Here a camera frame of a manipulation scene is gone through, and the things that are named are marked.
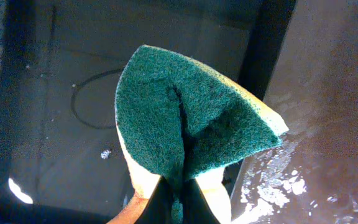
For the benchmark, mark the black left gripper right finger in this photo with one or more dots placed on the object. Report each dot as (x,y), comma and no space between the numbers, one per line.
(195,206)

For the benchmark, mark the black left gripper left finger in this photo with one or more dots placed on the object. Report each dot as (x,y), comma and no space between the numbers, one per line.
(159,208)

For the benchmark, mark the green and yellow sponge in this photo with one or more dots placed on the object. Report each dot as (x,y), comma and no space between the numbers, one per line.
(180,119)

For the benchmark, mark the black rectangular water tray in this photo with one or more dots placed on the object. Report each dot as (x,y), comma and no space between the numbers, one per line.
(60,62)

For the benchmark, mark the brown serving tray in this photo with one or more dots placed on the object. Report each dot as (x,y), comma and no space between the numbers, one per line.
(303,62)

